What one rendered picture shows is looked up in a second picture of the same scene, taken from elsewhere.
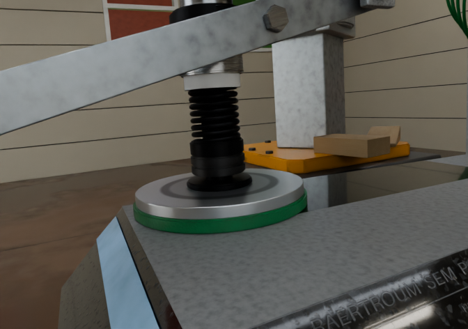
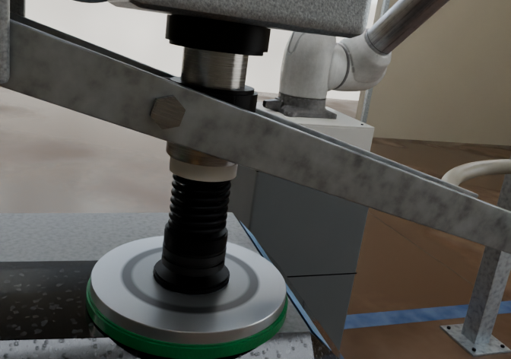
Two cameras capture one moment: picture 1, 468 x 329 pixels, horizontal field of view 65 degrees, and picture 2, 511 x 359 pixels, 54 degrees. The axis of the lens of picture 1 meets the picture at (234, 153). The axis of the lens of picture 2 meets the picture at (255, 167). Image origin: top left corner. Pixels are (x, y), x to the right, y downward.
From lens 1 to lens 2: 98 cm
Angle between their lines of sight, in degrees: 157
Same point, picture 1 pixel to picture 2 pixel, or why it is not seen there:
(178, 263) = (237, 240)
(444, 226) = (60, 223)
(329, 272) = (165, 219)
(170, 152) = not seen: outside the picture
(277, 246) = not seen: hidden behind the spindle
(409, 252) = (113, 217)
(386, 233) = (101, 228)
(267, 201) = not seen: hidden behind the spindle
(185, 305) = (234, 222)
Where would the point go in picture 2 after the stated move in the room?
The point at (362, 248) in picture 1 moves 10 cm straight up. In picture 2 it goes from (131, 224) to (137, 159)
